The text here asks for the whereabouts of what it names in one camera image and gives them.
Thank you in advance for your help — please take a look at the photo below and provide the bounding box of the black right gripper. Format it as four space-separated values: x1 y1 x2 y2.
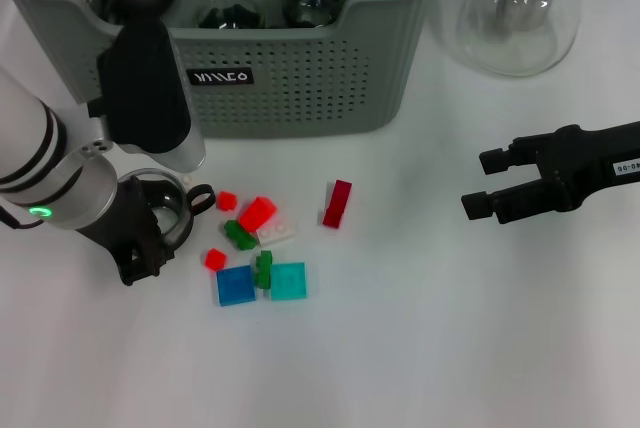
460 120 640 226

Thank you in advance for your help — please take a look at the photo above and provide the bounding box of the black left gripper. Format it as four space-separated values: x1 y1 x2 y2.
74 176 174 289

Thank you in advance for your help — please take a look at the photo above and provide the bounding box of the dark red long brick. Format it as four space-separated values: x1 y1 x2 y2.
322 179 354 230

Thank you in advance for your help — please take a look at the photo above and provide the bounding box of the grey-green perforated storage bin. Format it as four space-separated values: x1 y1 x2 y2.
0 0 451 142

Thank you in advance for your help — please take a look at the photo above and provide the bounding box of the blue square flat brick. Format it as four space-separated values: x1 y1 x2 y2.
216 265 258 308

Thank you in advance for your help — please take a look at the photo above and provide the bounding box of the green toy brick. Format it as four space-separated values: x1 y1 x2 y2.
254 250 275 291
223 219 257 252

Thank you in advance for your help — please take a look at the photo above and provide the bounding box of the orange-red sloped brick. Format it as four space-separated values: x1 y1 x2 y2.
238 196 279 232

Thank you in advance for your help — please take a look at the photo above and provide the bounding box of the white flat brick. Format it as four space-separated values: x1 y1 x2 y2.
255 221 296 249

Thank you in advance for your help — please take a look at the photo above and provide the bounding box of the teal square flat brick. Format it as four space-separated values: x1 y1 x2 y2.
269 261 307 302

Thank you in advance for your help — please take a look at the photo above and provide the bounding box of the glass teapot with black lid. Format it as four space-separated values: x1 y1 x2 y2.
430 0 591 78

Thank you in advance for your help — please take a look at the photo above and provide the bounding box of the left arm cable with plug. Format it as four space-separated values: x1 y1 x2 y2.
0 202 22 230

